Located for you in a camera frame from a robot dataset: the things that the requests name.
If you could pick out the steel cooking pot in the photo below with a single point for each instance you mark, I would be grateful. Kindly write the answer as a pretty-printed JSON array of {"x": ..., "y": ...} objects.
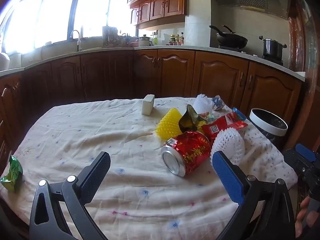
[{"x": 272, "y": 48}]

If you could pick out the white floral tablecloth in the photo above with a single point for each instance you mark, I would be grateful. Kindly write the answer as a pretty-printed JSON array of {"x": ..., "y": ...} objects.
[{"x": 120, "y": 200}]

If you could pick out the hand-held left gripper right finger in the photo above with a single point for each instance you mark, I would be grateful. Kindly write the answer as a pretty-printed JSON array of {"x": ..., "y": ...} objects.
[{"x": 228, "y": 177}]

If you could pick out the blue plastic wrapper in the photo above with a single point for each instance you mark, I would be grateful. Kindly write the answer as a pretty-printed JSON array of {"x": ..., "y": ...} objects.
[{"x": 238, "y": 113}]

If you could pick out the wooden wall cabinets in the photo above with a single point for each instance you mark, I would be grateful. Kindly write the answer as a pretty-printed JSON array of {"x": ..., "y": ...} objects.
[{"x": 165, "y": 3}]

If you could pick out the chrome faucet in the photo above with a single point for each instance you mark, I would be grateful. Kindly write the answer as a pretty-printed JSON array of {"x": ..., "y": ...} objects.
[{"x": 78, "y": 40}]

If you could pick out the kitchen window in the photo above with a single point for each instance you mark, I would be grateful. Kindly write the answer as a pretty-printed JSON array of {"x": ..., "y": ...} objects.
[{"x": 57, "y": 17}]

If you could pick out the red snack packet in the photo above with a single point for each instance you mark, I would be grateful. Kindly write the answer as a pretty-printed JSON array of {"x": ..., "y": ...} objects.
[{"x": 222, "y": 127}]

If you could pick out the dish rack with utensils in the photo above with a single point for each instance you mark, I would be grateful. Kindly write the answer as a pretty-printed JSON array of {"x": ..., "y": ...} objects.
[{"x": 115, "y": 37}]

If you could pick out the small white foam fruit net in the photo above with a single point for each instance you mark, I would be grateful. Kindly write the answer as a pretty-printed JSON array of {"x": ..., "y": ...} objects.
[{"x": 202, "y": 104}]

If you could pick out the white rice cooker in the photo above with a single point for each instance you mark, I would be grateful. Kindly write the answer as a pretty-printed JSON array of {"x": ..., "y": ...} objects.
[{"x": 144, "y": 41}]

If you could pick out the wooden base cabinets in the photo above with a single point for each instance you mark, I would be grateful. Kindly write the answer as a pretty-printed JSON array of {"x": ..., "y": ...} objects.
[{"x": 175, "y": 75}]

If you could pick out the gas stove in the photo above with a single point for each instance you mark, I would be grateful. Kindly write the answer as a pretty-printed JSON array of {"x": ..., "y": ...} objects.
[{"x": 250, "y": 52}]

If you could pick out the dark gold snack bag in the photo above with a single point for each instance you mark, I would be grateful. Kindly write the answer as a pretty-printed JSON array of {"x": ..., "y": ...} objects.
[{"x": 188, "y": 121}]

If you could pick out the white rimmed trash bin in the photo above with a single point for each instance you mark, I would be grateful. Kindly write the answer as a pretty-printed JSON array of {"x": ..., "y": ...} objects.
[{"x": 268, "y": 127}]

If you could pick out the large white foam fruit net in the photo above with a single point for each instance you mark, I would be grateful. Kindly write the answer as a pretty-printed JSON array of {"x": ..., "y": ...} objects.
[{"x": 230, "y": 143}]

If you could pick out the green drink pouch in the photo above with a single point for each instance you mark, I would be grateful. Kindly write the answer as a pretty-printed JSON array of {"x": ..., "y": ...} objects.
[{"x": 11, "y": 175}]

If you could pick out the crumpled silver foil wrapper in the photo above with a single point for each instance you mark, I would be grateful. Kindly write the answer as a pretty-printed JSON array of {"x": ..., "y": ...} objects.
[{"x": 218, "y": 103}]

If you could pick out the yellow foam fruit net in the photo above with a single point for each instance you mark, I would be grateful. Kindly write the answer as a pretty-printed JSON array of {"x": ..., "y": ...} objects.
[{"x": 168, "y": 126}]

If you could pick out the wooden glass door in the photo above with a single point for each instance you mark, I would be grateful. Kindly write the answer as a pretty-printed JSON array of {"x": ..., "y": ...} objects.
[{"x": 303, "y": 55}]

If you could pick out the black wok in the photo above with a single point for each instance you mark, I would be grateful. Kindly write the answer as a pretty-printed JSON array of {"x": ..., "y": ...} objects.
[{"x": 231, "y": 40}]

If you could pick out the white kitchen countertop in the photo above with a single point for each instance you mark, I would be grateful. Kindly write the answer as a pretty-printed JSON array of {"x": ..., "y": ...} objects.
[{"x": 200, "y": 48}]

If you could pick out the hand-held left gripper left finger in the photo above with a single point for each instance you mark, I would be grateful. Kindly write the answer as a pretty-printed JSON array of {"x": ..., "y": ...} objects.
[{"x": 93, "y": 177}]

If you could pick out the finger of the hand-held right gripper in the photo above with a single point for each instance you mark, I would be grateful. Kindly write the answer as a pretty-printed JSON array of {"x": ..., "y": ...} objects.
[{"x": 305, "y": 152}]

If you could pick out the person's right hand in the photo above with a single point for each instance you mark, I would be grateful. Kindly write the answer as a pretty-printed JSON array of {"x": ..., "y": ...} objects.
[{"x": 303, "y": 216}]

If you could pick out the red drink can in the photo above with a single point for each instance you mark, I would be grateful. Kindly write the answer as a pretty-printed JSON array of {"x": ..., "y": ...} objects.
[{"x": 191, "y": 152}]

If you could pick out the sauce bottle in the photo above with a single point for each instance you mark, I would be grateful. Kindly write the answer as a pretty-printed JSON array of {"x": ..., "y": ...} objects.
[
  {"x": 181, "y": 38},
  {"x": 177, "y": 39}
]

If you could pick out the white sponge block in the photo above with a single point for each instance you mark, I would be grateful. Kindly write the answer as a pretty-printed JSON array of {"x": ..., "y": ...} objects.
[{"x": 148, "y": 104}]

